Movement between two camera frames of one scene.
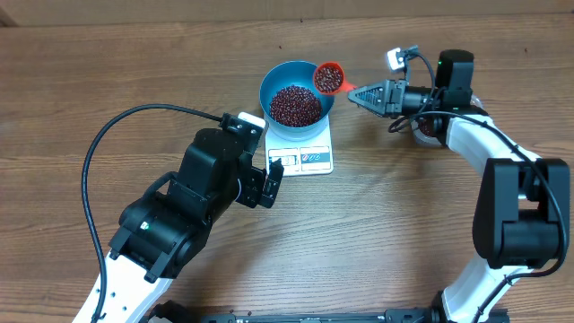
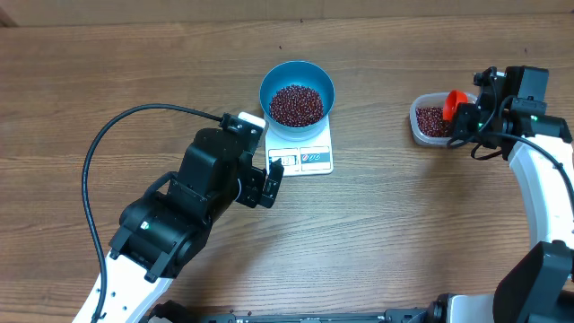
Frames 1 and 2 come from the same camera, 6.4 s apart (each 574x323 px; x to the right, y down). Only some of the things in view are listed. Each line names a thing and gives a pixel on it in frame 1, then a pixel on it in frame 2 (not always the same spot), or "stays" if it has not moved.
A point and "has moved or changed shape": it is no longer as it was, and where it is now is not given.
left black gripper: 254,180 stays
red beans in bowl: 296,107 stays
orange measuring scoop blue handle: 328,78 has moved or changed shape
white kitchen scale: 309,157 stays
